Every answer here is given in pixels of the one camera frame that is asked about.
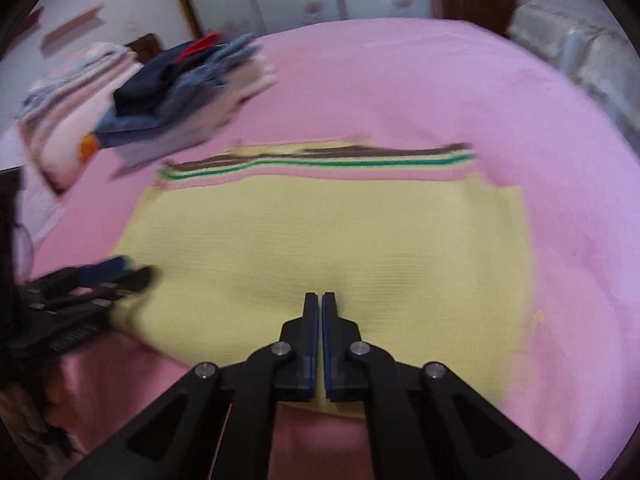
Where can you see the yellow knit cardigan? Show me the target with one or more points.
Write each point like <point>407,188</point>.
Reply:
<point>325,230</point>

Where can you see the pink plush bed blanket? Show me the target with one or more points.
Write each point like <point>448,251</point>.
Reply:
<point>400,85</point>

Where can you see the folded denim jeans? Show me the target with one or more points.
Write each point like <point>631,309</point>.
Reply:
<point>132,130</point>

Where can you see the dark wooden headboard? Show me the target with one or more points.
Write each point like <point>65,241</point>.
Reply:
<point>147,45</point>

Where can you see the red cloth item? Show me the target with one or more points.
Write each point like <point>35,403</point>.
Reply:
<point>197,47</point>

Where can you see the pink wall shelf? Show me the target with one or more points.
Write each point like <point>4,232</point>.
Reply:
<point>72,27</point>

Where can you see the folded white garment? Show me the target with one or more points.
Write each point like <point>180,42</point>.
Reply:
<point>245,82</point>

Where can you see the folded navy garment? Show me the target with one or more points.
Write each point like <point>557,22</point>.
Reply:
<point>150,85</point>

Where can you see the white cartoon print pillow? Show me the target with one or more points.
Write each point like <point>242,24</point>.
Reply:
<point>40,207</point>

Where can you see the lace covered furniture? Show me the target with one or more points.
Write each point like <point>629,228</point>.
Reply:
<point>575,35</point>

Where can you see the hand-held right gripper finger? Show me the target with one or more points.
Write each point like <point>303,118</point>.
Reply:
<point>315,340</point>
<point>325,340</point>

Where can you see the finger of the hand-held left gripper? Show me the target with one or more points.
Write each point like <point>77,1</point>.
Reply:
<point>107,266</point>
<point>135,280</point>

